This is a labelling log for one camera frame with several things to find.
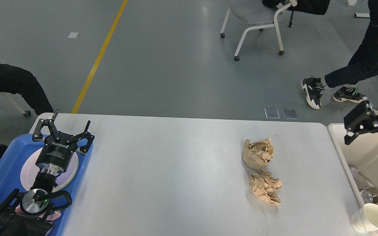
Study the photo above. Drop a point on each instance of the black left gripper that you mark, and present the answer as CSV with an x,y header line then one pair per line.
x,y
57,154

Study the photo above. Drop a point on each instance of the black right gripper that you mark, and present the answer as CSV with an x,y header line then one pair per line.
x,y
362,119

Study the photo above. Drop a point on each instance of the pink plate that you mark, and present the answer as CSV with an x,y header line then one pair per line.
x,y
30,170

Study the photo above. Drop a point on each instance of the small silver foil bag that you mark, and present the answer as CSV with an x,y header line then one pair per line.
x,y
362,183

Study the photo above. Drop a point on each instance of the white paper cup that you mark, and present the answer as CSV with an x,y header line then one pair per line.
x,y
356,221

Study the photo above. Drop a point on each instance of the brown paper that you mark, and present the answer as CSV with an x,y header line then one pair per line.
x,y
264,186
257,155

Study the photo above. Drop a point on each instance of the crushed red can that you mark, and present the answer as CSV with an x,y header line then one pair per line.
x,y
366,196

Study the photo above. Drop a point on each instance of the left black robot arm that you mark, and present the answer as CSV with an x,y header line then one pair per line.
x,y
40,175

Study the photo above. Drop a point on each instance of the beige plastic bin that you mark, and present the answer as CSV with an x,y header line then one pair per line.
x,y
362,154

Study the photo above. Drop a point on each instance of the blue plastic tray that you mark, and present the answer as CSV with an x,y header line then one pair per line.
x,y
12,162

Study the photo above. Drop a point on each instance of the walking person black sneakers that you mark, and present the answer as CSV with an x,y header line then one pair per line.
x,y
362,65

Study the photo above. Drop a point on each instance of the person in black left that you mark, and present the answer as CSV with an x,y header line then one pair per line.
x,y
16,80

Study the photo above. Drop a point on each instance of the grey white office chair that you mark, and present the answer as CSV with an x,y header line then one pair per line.
x,y
261,16

